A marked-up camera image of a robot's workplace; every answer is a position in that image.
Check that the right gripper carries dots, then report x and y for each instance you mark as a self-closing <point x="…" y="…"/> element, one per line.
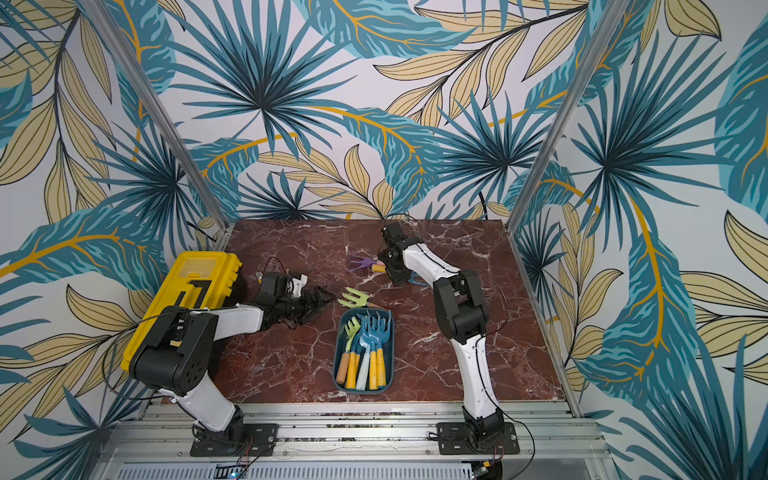
<point x="393" y="267"/>

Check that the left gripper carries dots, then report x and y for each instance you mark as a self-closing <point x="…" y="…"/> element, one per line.
<point x="309" y="305"/>

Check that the purple rake pink handle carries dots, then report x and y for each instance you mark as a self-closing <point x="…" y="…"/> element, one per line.
<point x="365" y="263"/>

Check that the teal rake wooden handle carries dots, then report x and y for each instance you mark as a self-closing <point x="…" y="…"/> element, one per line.
<point x="416" y="280"/>

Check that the green fork yellow handle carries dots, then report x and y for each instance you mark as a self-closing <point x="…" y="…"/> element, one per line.
<point x="352" y="298"/>

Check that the teal claw rake yellow handle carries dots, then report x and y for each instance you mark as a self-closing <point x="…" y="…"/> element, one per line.
<point x="374" y="345"/>

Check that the green rake wooden handle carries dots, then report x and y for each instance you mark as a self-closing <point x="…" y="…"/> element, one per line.
<point x="351" y="328"/>

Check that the light blue fork rake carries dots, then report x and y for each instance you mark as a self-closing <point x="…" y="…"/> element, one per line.
<point x="364" y="371"/>

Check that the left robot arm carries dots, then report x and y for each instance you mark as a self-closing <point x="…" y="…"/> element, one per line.
<point x="170" y="352"/>

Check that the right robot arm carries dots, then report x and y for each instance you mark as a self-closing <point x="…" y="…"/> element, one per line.
<point x="462" y="315"/>

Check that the teal storage tray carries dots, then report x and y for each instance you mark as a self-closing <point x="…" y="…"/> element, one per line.
<point x="361" y="314"/>

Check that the yellow toolbox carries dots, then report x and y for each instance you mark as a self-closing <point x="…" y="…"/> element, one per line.
<point x="196" y="280"/>

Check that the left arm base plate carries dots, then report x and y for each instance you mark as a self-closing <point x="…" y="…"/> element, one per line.
<point x="253" y="440"/>

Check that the aluminium rail frame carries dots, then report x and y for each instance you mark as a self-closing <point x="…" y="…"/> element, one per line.
<point x="364" y="440"/>

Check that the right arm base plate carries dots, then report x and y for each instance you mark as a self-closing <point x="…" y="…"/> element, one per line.
<point x="455" y="438"/>

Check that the right metal corner post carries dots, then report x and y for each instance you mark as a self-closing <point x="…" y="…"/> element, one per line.
<point x="582" y="75"/>

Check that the metal corner post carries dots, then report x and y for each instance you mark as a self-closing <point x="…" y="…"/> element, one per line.
<point x="582" y="75"/>
<point x="107" y="28"/>

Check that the left metal corner post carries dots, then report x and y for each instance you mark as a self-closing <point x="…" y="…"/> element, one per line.
<point x="107" y="28"/>

